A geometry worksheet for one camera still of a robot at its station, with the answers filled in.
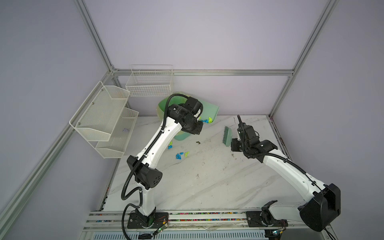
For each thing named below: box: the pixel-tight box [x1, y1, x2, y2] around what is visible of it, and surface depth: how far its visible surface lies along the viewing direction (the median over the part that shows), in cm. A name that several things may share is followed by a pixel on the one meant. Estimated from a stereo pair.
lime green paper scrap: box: [200, 117, 213, 124], surface depth 82 cm
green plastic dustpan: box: [199, 100, 220, 123], surface depth 83 cm
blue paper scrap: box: [175, 152, 184, 160], surface depth 100 cm
